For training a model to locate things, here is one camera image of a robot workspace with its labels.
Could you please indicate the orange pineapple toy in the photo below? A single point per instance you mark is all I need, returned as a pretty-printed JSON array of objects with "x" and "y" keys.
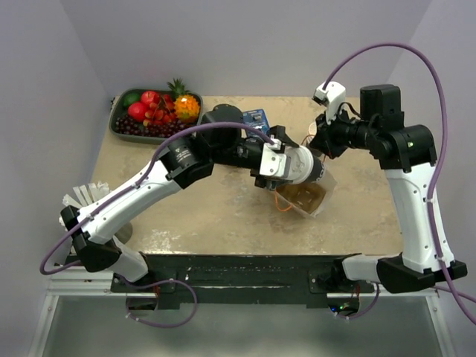
[{"x": 187, "y": 107}]

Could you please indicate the red cherries bunch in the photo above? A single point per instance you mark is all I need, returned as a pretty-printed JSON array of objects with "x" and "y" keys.
[{"x": 164, "y": 113}]

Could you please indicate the red apple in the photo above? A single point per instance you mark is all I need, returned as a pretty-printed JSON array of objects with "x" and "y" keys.
[
  {"x": 151, "y": 99},
  {"x": 137, "y": 111}
]

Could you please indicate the blue blister pack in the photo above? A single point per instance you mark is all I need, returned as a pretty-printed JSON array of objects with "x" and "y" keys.
[{"x": 256, "y": 119}]

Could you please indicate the grey fruit tray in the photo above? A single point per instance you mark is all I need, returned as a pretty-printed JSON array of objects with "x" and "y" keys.
[{"x": 118, "y": 111}]

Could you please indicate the red apple front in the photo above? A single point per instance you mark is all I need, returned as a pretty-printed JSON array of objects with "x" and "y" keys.
[{"x": 137, "y": 111}]

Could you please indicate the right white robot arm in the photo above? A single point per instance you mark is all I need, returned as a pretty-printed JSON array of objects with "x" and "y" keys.
[{"x": 407, "y": 155}]

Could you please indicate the stack of paper cups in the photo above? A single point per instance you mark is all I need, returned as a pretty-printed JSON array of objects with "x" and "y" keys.
[{"x": 312, "y": 130}]

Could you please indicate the black paper coffee cup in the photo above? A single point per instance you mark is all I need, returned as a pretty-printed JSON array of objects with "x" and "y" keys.
[{"x": 306, "y": 168}]

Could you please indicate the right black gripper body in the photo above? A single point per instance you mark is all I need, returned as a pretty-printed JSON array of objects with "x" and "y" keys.
[{"x": 338, "y": 134}]

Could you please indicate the red apple back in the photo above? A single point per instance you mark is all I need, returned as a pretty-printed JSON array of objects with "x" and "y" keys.
[{"x": 151, "y": 99}]

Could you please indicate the grey straw holder cup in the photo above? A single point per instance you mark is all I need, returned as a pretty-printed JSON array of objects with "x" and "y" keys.
[{"x": 124, "y": 234}]

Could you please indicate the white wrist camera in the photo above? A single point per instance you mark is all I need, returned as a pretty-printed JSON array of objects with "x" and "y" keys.
[
  {"x": 273, "y": 161},
  {"x": 330, "y": 95}
]

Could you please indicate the aluminium frame rail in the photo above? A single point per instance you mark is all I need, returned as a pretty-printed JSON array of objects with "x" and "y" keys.
[{"x": 77, "y": 282}]

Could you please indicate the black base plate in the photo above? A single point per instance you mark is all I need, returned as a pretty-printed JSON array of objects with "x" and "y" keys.
[{"x": 304, "y": 280}]

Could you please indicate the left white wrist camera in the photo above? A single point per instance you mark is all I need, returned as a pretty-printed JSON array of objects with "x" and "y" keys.
[{"x": 273, "y": 161}]

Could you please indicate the dark red grape bunch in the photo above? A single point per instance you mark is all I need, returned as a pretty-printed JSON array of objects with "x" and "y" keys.
[{"x": 155, "y": 128}]

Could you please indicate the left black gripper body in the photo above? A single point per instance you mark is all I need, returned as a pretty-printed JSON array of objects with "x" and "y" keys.
[{"x": 279, "y": 132}]

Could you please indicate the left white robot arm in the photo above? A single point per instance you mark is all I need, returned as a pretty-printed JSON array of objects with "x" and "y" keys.
[{"x": 183, "y": 159}]

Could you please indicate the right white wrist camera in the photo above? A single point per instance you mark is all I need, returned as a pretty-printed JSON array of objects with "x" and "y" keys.
[{"x": 330, "y": 95}]

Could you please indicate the green apple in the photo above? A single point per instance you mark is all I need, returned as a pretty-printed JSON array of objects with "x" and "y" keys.
[{"x": 131, "y": 98}]

